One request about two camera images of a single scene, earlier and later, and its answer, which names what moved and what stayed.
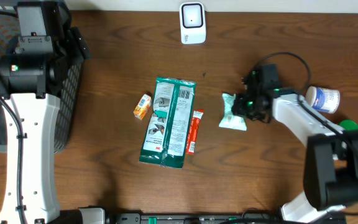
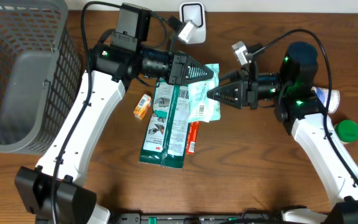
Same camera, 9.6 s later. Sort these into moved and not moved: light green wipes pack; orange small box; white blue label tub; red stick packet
Moved: light green wipes pack
Not moved: red stick packet; white blue label tub; orange small box
